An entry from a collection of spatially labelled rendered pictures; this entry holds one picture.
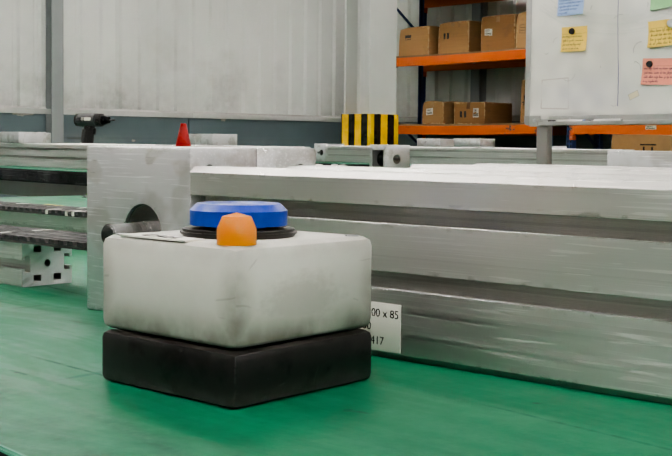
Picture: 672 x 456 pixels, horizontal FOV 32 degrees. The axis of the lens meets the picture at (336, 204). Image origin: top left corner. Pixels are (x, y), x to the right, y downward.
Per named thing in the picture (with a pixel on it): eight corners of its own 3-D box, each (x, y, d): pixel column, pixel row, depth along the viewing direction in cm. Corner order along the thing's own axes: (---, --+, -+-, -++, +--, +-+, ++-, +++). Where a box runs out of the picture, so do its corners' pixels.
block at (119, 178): (51, 312, 66) (51, 145, 66) (212, 293, 75) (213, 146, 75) (154, 331, 60) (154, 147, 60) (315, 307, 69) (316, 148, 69)
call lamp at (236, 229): (208, 244, 43) (208, 212, 43) (237, 241, 45) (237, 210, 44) (236, 246, 42) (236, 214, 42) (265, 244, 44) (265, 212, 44)
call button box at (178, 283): (99, 380, 48) (99, 227, 47) (265, 350, 55) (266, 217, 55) (234, 411, 42) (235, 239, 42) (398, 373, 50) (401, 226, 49)
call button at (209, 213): (169, 249, 48) (169, 200, 47) (239, 243, 51) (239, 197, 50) (237, 256, 45) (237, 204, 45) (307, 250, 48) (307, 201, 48)
